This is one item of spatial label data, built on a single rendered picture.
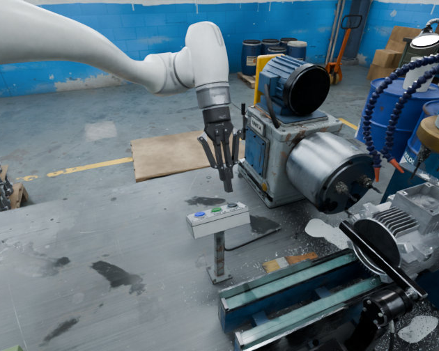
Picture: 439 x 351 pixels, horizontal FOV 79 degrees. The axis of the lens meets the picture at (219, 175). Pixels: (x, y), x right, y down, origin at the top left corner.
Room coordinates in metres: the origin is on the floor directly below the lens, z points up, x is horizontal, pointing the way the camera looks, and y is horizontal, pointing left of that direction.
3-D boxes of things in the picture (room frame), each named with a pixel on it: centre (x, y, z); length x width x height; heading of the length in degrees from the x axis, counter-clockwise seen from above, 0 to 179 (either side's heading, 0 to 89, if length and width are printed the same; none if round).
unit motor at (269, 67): (1.10, -0.25, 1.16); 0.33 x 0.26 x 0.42; 22
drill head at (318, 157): (0.85, -0.38, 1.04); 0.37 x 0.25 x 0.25; 22
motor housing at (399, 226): (0.52, -0.51, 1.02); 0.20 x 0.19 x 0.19; 112
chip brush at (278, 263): (0.59, -0.25, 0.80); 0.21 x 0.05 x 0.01; 108
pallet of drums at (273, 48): (5.67, -1.06, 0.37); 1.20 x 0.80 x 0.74; 107
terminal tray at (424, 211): (0.54, -0.55, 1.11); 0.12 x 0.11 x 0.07; 112
